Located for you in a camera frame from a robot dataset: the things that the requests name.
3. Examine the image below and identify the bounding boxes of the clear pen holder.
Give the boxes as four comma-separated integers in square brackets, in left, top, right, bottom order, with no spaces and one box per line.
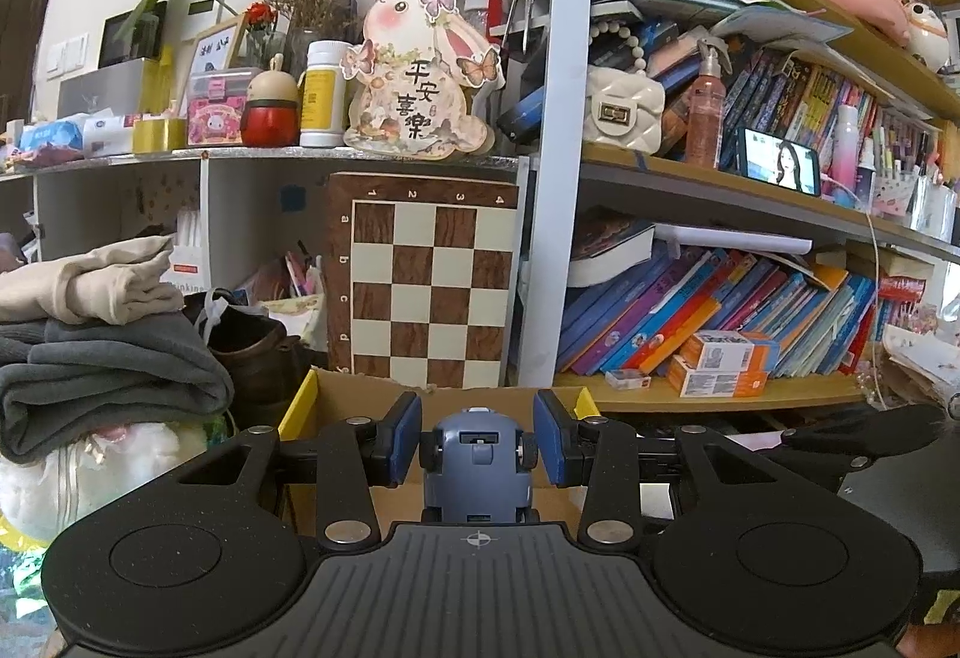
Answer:
[911,174,957,231]

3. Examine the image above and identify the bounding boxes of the row of upright paperback books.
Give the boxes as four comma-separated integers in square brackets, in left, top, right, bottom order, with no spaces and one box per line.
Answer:
[720,46,878,179]

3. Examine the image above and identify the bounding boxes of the white bottle yellow label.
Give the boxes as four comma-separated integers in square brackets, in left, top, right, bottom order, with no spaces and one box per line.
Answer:
[300,40,353,149]

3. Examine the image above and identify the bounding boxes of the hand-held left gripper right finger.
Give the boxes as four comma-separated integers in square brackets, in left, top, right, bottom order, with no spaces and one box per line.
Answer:
[532,390,788,548]

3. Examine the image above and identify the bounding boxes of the tall pink white bottle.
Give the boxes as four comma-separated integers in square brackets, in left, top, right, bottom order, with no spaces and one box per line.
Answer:
[831,103,860,198]

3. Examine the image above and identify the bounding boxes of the white shelf unit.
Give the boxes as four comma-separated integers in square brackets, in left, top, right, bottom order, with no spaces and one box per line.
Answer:
[0,148,526,389]

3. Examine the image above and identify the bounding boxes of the beige folded cloth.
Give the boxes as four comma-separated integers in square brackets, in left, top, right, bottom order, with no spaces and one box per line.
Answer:
[0,235,185,327]

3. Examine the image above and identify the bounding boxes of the red round jar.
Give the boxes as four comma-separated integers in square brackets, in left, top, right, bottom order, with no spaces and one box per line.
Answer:
[241,53,302,147]

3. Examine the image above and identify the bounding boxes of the pink clear storage box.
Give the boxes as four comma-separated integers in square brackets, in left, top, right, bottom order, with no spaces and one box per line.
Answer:
[184,67,263,147]

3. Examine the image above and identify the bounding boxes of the silver box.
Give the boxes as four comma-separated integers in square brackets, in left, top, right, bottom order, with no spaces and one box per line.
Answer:
[58,58,162,119]

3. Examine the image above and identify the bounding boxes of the blue white tissue pack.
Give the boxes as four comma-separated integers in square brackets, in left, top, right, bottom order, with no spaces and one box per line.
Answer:
[19,113,91,152]

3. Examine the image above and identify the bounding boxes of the small red flower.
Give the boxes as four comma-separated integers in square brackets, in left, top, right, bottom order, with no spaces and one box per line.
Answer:
[244,1,282,55]

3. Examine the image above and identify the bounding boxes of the wooden bookshelf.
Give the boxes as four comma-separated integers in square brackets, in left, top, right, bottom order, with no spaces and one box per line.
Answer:
[517,0,960,419]

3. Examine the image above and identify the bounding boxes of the brown leather shoe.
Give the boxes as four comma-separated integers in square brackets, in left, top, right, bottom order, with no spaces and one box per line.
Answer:
[184,289,316,426]

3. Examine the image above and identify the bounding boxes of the blue-grey toy robot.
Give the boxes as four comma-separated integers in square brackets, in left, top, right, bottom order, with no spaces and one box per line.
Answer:
[418,406,541,528]

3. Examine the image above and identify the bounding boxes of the rabbit cardboard decoration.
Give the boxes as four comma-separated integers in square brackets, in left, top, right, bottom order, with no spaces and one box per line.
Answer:
[341,0,502,162]

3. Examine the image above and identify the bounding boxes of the white wall switch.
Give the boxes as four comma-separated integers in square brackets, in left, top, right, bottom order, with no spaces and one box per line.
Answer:
[45,34,89,77]

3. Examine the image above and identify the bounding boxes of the wooden picture frame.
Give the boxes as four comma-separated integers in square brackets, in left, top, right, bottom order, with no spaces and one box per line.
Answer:
[184,16,248,77]

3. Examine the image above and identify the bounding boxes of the white orange round toy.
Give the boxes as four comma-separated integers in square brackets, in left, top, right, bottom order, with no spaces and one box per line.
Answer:
[900,1,950,70]

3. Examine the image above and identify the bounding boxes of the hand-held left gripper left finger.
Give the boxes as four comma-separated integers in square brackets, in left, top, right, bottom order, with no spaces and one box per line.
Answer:
[169,391,422,552]

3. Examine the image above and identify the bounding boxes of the brown white chessboard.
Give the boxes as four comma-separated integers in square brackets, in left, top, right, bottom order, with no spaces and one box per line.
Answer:
[324,172,522,390]

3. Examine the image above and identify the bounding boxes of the yellow cardboard box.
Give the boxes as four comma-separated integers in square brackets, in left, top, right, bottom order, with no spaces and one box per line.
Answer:
[277,365,605,539]

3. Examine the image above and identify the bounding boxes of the orange white carton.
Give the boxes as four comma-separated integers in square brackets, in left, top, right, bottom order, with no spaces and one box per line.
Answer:
[667,355,770,398]
[679,330,781,374]

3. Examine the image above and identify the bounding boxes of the white quilted handbag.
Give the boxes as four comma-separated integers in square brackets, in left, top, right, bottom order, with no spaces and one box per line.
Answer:
[585,65,667,158]

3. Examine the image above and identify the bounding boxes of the thick dark book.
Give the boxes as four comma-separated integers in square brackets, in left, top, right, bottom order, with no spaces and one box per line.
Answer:
[568,208,657,288]

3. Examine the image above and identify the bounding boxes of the grey folded cloth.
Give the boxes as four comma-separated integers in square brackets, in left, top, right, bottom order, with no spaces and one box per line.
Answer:
[0,313,237,464]

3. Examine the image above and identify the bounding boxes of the pink spray bottle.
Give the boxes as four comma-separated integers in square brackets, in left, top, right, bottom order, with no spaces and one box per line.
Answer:
[684,38,728,170]

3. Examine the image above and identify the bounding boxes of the row of slanted colourful books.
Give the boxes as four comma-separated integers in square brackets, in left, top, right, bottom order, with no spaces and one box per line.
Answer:
[555,245,878,380]

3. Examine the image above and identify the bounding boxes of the gold tape roll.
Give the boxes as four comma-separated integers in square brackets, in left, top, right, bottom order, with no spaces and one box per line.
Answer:
[132,116,187,155]

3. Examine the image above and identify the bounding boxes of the black wall screen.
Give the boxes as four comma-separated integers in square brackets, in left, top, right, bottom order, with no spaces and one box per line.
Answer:
[97,1,167,68]

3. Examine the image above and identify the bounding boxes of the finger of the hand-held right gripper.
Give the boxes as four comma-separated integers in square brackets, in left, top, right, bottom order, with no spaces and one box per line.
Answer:
[780,403,950,479]

